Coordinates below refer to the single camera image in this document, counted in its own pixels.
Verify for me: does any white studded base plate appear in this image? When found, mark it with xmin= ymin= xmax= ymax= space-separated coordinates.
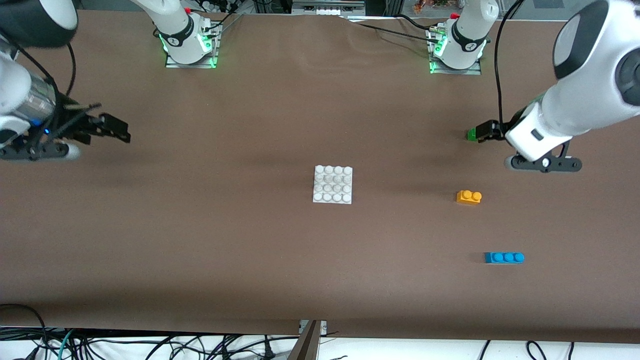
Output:
xmin=312 ymin=165 xmax=354 ymax=205

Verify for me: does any blue three-stud block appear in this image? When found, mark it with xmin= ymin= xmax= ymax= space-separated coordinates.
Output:
xmin=484 ymin=252 xmax=525 ymax=265

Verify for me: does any brown table cover sheet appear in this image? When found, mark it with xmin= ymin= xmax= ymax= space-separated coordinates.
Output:
xmin=0 ymin=10 xmax=640 ymax=345

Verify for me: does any colourful toy pile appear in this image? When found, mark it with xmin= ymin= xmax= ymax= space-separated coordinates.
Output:
xmin=412 ymin=0 xmax=453 ymax=12

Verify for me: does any dark slanted beam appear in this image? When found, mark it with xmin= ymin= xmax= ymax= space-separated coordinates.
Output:
xmin=286 ymin=320 xmax=321 ymax=360

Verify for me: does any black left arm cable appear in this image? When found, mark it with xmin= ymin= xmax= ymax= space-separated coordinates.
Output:
xmin=494 ymin=0 xmax=526 ymax=131

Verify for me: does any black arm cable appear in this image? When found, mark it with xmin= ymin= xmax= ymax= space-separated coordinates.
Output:
xmin=494 ymin=0 xmax=526 ymax=131
xmin=0 ymin=30 xmax=77 ymax=101

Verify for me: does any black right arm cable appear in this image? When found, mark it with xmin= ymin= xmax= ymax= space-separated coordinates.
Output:
xmin=0 ymin=30 xmax=77 ymax=101

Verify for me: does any black cable across table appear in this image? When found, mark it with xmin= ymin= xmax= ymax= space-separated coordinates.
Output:
xmin=345 ymin=14 xmax=437 ymax=42

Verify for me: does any black looped floor cable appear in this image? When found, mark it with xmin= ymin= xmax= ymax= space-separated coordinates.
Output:
xmin=0 ymin=303 xmax=48 ymax=360

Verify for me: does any teal floor cable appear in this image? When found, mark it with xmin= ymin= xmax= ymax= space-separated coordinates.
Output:
xmin=56 ymin=329 xmax=76 ymax=360

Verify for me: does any aluminium frame rail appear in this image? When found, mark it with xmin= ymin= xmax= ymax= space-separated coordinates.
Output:
xmin=291 ymin=0 xmax=367 ymax=17

